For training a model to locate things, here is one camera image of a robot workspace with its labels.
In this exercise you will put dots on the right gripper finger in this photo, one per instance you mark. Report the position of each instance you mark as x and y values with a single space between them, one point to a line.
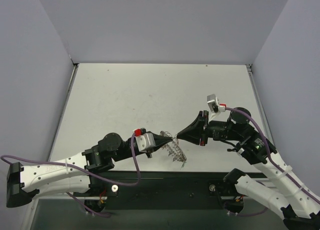
189 137
195 128

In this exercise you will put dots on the aluminium frame rail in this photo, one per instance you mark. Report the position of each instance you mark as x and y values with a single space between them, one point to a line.
120 97

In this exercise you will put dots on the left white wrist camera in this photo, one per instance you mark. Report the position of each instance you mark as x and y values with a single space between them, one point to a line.
144 141

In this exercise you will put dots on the large metal keyring with keys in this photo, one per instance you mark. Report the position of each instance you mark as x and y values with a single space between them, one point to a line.
173 149

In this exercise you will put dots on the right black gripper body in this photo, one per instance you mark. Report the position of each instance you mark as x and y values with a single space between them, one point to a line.
204 128

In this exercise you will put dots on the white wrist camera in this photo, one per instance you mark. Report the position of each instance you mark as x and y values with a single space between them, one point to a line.
215 107
144 141

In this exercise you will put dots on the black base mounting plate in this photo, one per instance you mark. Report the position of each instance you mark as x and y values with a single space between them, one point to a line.
165 190

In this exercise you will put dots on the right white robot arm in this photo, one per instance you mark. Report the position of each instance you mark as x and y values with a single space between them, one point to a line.
293 202

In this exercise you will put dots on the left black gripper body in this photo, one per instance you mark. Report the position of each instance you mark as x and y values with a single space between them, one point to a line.
150 153

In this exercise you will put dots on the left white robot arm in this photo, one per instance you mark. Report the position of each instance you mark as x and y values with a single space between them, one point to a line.
82 172

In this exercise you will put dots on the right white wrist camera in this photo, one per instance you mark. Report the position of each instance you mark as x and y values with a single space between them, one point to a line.
215 107

